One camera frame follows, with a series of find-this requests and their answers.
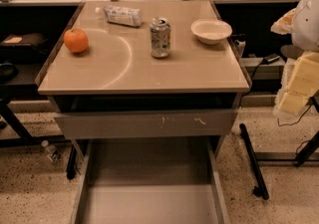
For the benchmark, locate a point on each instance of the orange fruit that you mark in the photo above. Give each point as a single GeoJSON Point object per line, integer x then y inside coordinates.
{"type": "Point", "coordinates": [76, 40]}

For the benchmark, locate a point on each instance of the black power adapter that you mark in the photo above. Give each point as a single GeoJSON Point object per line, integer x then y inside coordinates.
{"type": "Point", "coordinates": [270, 59]}

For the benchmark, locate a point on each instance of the grey drawer cabinet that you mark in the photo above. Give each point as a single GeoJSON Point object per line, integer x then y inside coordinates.
{"type": "Point", "coordinates": [119, 74]}

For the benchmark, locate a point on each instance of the open grey middle drawer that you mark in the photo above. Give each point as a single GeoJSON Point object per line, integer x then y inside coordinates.
{"type": "Point", "coordinates": [150, 181]}

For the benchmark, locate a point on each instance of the silver 7up soda can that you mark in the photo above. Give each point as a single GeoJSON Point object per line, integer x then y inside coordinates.
{"type": "Point", "coordinates": [160, 37]}

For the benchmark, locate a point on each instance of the closed grey top drawer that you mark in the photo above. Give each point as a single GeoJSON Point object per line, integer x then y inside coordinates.
{"type": "Point", "coordinates": [100, 125]}

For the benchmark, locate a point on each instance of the white bowl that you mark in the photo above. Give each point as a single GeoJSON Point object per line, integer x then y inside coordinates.
{"type": "Point", "coordinates": [210, 31]}

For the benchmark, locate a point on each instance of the clear plastic water bottle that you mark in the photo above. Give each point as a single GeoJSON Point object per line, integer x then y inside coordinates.
{"type": "Point", "coordinates": [121, 15]}

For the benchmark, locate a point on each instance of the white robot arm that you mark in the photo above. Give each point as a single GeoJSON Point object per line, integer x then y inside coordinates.
{"type": "Point", "coordinates": [305, 34]}

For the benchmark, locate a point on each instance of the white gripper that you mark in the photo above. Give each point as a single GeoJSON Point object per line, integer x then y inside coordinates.
{"type": "Point", "coordinates": [307, 27]}

